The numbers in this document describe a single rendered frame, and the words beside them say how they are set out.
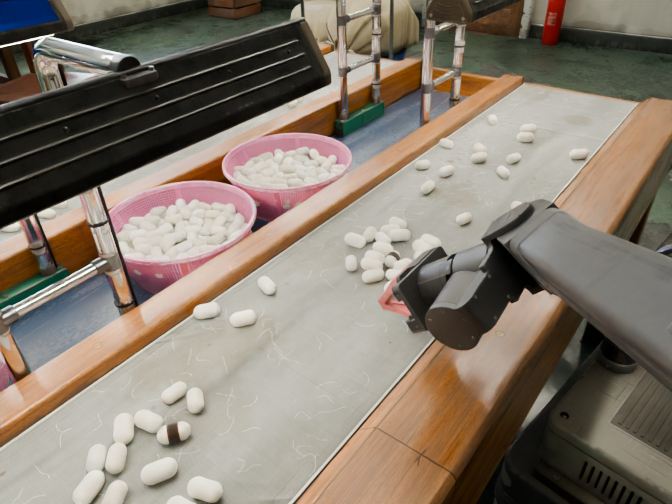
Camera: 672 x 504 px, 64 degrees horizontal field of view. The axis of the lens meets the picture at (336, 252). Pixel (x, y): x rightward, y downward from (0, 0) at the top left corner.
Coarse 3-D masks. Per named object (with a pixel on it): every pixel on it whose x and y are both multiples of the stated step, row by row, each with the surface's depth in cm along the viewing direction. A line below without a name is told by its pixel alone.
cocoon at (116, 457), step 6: (114, 444) 57; (120, 444) 57; (108, 450) 57; (114, 450) 56; (120, 450) 56; (126, 450) 57; (108, 456) 56; (114, 456) 55; (120, 456) 56; (108, 462) 55; (114, 462) 55; (120, 462) 55; (108, 468) 55; (114, 468) 55; (120, 468) 55
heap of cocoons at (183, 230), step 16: (160, 208) 101; (176, 208) 102; (192, 208) 101; (208, 208) 100; (224, 208) 101; (128, 224) 96; (144, 224) 96; (160, 224) 99; (176, 224) 96; (192, 224) 97; (208, 224) 95; (224, 224) 97; (240, 224) 96; (128, 240) 94; (144, 240) 92; (160, 240) 92; (176, 240) 93; (192, 240) 91; (208, 240) 91; (224, 240) 94; (128, 256) 88; (144, 256) 90; (160, 256) 87; (176, 256) 89
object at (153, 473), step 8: (152, 464) 54; (160, 464) 54; (168, 464) 54; (176, 464) 55; (144, 472) 54; (152, 472) 54; (160, 472) 54; (168, 472) 54; (144, 480) 54; (152, 480) 54; (160, 480) 54
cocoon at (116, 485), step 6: (120, 480) 54; (114, 486) 53; (120, 486) 53; (126, 486) 53; (108, 492) 52; (114, 492) 52; (120, 492) 52; (126, 492) 53; (108, 498) 52; (114, 498) 52; (120, 498) 52
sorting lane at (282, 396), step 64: (512, 128) 127; (576, 128) 126; (384, 192) 103; (448, 192) 103; (512, 192) 102; (320, 256) 87; (192, 320) 75; (256, 320) 75; (320, 320) 74; (384, 320) 74; (128, 384) 66; (192, 384) 66; (256, 384) 65; (320, 384) 65; (384, 384) 64; (0, 448) 59; (64, 448) 59; (128, 448) 58; (192, 448) 58; (256, 448) 58; (320, 448) 58
